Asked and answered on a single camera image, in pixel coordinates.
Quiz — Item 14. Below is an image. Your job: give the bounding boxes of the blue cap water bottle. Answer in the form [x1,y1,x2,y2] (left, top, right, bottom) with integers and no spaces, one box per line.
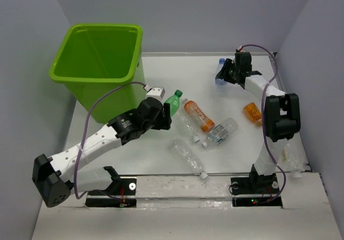
[215,58,228,86]

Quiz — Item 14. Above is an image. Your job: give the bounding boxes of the green crushed plastic bottle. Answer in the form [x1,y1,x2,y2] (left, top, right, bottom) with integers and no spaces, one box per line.
[164,90,183,118]

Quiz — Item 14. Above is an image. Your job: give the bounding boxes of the clear bottle front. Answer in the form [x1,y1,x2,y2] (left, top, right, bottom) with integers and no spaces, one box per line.
[171,138,208,180]

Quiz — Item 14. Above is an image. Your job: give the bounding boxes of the clear bottle blue label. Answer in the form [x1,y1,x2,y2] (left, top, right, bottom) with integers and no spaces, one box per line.
[201,118,238,148]

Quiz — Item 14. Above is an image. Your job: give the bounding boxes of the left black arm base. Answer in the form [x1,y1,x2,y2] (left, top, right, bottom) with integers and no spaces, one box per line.
[85,166,137,208]

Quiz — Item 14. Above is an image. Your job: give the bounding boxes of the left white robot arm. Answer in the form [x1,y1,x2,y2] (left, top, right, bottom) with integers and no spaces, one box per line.
[32,97,171,208]

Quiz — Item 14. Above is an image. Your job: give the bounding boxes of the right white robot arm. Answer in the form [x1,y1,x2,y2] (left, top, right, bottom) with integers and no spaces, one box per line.
[216,52,300,195]

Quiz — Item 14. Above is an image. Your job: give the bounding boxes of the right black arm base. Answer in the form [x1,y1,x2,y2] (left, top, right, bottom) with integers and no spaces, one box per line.
[228,176,283,208]

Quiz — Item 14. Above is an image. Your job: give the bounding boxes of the green plastic bin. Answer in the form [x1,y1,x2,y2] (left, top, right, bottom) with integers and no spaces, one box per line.
[49,24,145,124]

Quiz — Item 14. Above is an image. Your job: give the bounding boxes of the clear crushed bottle white cap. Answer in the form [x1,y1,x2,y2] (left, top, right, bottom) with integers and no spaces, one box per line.
[172,103,200,143]

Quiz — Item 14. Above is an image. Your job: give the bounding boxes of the orange drink bottle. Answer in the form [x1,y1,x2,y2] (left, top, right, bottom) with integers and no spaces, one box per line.
[183,99,215,133]

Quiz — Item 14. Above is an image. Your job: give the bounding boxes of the small orange bottle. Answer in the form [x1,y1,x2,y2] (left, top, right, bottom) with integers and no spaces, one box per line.
[243,103,262,127]

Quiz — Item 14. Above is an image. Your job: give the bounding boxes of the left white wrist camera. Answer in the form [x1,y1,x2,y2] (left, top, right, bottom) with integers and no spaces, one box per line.
[146,86,166,101]

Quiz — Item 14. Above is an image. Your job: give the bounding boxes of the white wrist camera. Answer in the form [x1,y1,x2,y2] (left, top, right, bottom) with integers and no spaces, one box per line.
[146,86,166,101]
[235,46,245,53]

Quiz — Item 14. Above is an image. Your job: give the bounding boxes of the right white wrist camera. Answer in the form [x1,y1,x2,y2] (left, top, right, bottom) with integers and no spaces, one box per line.
[235,46,245,53]

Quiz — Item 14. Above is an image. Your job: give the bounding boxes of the clear bottle near right wall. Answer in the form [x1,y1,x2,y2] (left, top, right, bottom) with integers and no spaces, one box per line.
[281,139,306,179]

